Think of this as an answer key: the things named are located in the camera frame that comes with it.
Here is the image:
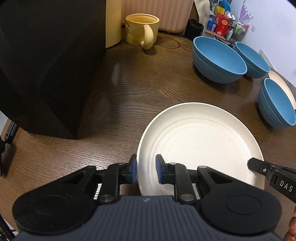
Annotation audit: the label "blue box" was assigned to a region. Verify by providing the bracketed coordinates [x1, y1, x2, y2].
[206, 17, 218, 33]

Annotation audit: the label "wire rack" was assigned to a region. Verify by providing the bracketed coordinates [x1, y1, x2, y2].
[225, 20, 249, 44]

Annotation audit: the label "black clamp stand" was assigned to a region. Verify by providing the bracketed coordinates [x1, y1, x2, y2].
[0, 119, 20, 176]

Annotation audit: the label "white panel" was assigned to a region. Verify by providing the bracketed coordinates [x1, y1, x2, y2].
[258, 49, 274, 69]

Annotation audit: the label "cream thermal jug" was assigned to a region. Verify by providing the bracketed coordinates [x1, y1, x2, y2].
[105, 0, 123, 49]

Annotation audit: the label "person's right hand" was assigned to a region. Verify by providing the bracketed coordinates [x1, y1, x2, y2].
[283, 215, 296, 241]

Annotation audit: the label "black paper bag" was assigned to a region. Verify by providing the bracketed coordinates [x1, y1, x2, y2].
[0, 0, 107, 140]

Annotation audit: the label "purple wing wall sticker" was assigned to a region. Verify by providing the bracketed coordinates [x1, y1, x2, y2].
[238, 0, 253, 22]

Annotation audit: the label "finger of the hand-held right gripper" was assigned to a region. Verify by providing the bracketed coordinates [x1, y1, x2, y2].
[247, 158, 276, 184]

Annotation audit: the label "red box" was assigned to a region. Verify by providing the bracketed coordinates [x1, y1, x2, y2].
[215, 13, 232, 36]

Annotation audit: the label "yellow mug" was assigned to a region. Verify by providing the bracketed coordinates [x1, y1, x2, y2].
[125, 13, 160, 50]

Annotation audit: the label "pink suitcase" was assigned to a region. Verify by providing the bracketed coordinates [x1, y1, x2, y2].
[120, 0, 195, 33]

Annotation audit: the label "blue bowl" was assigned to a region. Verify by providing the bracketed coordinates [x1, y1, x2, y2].
[258, 78, 296, 129]
[234, 42, 270, 79]
[192, 36, 248, 84]

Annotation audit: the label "beige cloth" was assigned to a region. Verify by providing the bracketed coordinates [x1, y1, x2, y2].
[193, 0, 212, 28]

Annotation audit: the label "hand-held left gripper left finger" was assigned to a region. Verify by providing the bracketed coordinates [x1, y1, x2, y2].
[52, 153, 138, 205]

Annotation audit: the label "cream plate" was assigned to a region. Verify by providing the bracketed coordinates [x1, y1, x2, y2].
[268, 71, 296, 110]
[136, 102, 265, 196]

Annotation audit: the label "black cylindrical cup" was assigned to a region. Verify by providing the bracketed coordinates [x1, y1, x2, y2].
[185, 19, 204, 42]

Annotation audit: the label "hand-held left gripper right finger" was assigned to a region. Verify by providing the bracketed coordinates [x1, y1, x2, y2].
[156, 154, 241, 205]

